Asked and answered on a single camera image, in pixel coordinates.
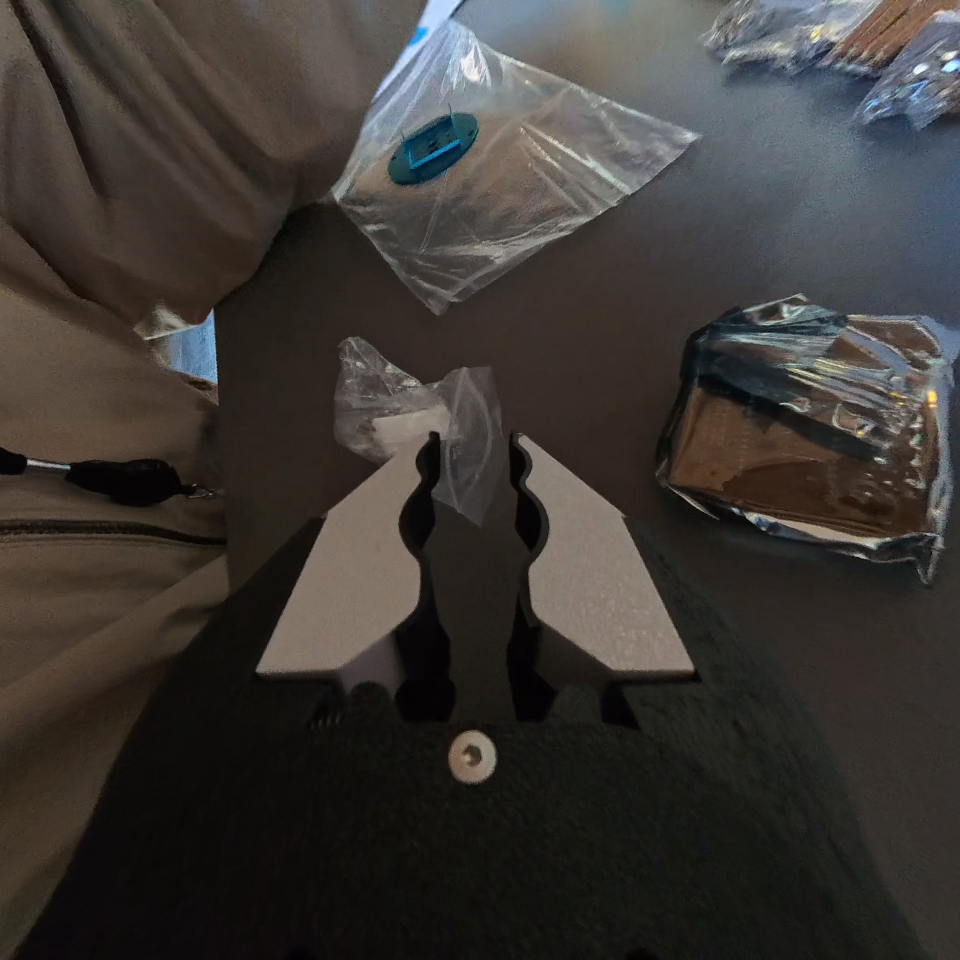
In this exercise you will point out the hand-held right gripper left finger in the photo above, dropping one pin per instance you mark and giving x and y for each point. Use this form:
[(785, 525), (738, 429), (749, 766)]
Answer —
[(352, 592)]

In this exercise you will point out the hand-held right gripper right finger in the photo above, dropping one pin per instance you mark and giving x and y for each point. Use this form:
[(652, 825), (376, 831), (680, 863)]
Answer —
[(600, 592)]

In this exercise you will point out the small labelled clear zip bag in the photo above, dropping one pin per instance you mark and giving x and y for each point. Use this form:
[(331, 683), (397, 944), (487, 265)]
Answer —
[(390, 405)]

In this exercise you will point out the clear plastic bag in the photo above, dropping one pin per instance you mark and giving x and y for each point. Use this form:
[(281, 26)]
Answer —
[(540, 187)]

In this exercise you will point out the blue perforated round metal plate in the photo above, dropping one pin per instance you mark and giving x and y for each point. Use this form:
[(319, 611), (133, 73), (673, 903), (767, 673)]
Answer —
[(409, 171)]

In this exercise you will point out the zip bag of assorted screws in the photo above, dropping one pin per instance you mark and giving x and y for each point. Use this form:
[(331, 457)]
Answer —
[(765, 30)]

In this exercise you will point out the zip bag of brass standoffs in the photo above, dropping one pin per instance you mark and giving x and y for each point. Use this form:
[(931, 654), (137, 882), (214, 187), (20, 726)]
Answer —
[(885, 30)]

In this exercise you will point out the grey desk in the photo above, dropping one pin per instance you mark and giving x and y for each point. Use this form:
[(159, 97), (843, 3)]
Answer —
[(600, 360)]

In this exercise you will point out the silver foil bag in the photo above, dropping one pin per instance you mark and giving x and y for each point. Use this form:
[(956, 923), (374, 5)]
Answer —
[(810, 435)]

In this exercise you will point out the assembly guide booklet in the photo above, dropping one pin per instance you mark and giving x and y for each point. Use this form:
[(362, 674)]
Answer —
[(431, 19)]

